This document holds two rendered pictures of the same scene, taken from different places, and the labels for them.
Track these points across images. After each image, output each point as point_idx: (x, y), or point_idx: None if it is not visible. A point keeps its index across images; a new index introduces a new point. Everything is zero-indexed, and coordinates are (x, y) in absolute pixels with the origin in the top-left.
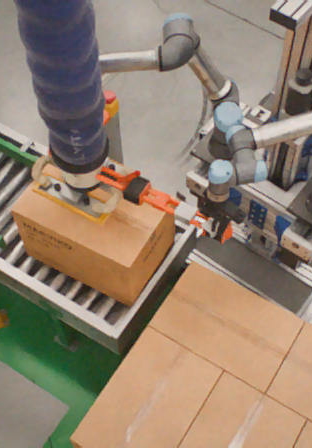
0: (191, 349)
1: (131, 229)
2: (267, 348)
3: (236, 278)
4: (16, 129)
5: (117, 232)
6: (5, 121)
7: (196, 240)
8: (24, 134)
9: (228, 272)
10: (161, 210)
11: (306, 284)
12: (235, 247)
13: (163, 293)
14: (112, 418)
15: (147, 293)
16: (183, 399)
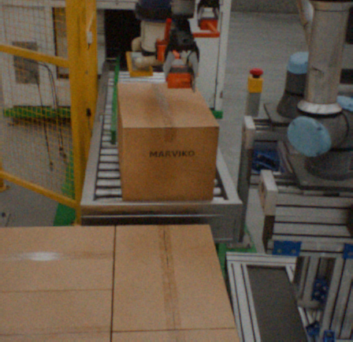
0: (115, 258)
1: (161, 119)
2: (169, 310)
3: (251, 309)
4: (236, 167)
5: (150, 115)
6: (236, 161)
7: (238, 232)
8: (238, 172)
9: (251, 300)
10: (163, 62)
11: None
12: (284, 296)
13: None
14: (2, 241)
15: (140, 203)
16: (55, 275)
